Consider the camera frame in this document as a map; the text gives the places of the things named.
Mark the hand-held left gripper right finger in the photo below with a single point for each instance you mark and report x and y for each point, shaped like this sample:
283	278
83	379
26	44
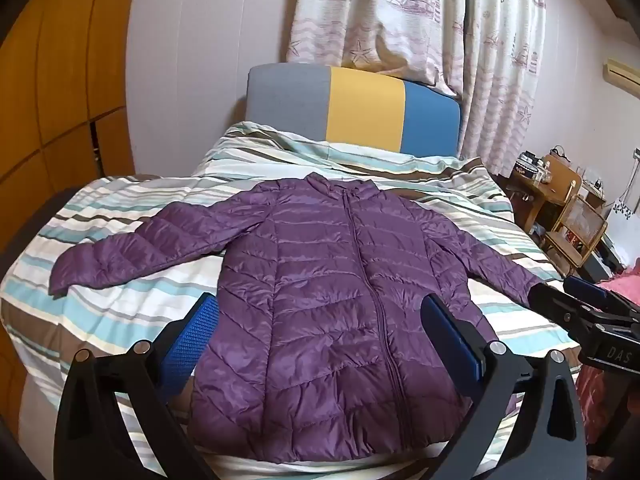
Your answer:
452	342

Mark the ship print curtain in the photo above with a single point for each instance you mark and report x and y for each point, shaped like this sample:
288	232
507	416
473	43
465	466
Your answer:
400	10

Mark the striped bed blanket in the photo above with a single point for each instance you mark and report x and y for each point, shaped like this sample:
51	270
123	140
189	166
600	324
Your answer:
125	200

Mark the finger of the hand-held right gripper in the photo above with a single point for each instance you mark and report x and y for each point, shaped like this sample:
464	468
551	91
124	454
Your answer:
585	290
550	305

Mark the purple quilted jacket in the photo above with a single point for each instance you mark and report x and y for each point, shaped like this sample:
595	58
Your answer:
320	285

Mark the grey yellow blue headboard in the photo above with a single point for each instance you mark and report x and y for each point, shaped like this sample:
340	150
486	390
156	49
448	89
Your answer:
360	105

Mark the wooden desk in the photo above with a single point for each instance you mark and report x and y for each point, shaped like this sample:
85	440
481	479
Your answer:
530	195

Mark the pink cloth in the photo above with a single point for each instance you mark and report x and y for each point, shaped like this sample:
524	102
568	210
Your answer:
617	285

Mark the wall air conditioner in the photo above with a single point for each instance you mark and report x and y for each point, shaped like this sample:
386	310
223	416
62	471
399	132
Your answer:
622	75

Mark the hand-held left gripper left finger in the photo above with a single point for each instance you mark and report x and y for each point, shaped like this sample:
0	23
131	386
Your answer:
197	330

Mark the wooden wardrobe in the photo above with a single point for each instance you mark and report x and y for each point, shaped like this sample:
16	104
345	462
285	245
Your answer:
60	85

